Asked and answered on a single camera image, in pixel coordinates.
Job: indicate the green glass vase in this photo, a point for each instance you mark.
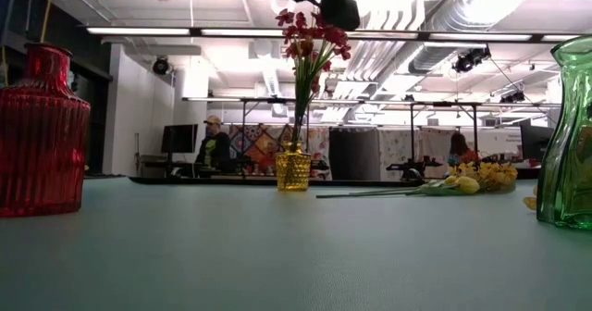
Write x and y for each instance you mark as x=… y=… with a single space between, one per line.
x=566 y=163

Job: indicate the white patterned cloth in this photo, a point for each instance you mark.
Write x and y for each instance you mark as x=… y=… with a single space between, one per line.
x=398 y=146

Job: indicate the black metal rig frame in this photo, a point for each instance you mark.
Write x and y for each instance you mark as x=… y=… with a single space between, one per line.
x=475 y=126
x=243 y=130

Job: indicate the black ceiling spotlight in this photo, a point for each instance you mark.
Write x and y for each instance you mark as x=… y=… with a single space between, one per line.
x=161 y=65
x=469 y=60

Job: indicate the colourful patchwork quilt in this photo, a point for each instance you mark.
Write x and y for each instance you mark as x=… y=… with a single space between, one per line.
x=259 y=144

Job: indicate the yellow textured glass vase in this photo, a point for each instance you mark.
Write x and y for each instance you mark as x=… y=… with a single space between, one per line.
x=293 y=172

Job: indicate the black curtain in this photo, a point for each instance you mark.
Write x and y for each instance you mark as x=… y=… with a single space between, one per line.
x=353 y=153

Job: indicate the teal table mat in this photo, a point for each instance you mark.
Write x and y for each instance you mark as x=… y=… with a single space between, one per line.
x=277 y=255

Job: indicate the person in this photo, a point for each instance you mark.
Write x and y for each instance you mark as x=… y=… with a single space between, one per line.
x=460 y=146
x=215 y=149

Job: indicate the red ribbed glass vase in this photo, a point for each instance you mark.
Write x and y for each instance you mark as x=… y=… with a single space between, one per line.
x=41 y=140

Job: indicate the thin tan stick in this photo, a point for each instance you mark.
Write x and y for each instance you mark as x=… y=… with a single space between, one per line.
x=46 y=10

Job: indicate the black background robot arm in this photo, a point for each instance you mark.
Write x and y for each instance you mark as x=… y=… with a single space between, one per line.
x=411 y=170

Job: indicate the black computer monitor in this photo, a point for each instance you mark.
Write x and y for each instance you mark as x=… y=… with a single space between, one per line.
x=534 y=142
x=179 y=139

